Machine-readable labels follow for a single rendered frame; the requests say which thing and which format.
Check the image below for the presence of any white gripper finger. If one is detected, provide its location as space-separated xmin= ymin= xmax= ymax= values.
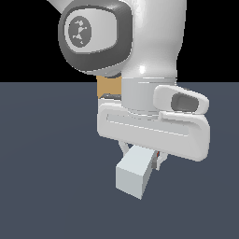
xmin=117 ymin=139 xmax=134 ymax=155
xmin=154 ymin=150 xmax=169 ymax=171

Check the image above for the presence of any tan box with hole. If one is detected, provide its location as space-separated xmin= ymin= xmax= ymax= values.
xmin=96 ymin=75 xmax=123 ymax=100

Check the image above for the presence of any pale grey rectangular peg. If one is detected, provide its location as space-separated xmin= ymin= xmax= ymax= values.
xmin=115 ymin=145 xmax=156 ymax=201

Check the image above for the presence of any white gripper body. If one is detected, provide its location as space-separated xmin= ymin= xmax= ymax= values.
xmin=97 ymin=84 xmax=211 ymax=162

